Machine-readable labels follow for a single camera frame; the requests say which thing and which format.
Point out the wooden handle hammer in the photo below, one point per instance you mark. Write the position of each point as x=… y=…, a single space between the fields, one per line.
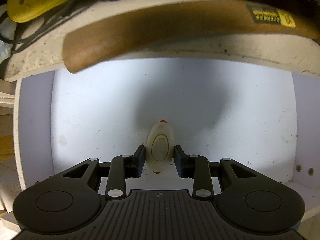
x=136 y=29

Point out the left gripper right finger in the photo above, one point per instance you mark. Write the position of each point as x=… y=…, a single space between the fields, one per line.
x=197 y=168

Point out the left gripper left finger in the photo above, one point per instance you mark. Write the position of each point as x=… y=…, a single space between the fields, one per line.
x=123 y=167

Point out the white wooden drawer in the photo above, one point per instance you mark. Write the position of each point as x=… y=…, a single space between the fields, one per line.
x=262 y=117

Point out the white oval inline switch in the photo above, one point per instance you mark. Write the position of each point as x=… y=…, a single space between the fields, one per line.
x=159 y=147

